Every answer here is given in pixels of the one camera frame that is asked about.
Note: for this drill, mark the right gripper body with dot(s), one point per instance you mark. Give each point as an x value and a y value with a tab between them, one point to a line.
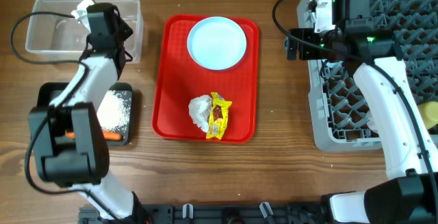
325	38

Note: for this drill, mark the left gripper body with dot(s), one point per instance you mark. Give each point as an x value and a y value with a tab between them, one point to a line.
124	32

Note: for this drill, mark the white rice grains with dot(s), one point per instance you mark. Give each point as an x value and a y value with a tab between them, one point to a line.
114	111

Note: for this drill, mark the yellow snack wrapper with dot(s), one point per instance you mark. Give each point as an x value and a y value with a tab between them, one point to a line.
219	116

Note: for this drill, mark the orange carrot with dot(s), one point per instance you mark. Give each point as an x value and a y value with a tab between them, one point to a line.
112	136

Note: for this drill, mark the white tissue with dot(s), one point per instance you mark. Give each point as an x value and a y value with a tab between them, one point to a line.
199	111

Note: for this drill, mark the yellow cup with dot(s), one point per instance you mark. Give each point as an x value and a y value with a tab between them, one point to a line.
429	113

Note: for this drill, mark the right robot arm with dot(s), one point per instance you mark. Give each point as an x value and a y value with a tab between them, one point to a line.
343	31

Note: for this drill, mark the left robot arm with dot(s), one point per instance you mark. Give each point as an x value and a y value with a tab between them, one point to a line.
68	152

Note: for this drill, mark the grey dishwasher rack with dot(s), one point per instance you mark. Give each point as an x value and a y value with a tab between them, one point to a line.
338	109

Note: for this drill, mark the black waste tray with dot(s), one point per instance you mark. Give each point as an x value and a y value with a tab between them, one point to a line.
51	90

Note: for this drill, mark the clear plastic bin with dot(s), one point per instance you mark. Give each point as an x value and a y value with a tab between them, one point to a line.
59	38

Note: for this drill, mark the red serving tray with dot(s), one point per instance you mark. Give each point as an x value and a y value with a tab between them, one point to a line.
180	79

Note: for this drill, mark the light blue plate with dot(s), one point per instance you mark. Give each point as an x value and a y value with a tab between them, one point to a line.
216	43

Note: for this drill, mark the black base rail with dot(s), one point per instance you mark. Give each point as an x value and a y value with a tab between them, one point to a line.
292	213

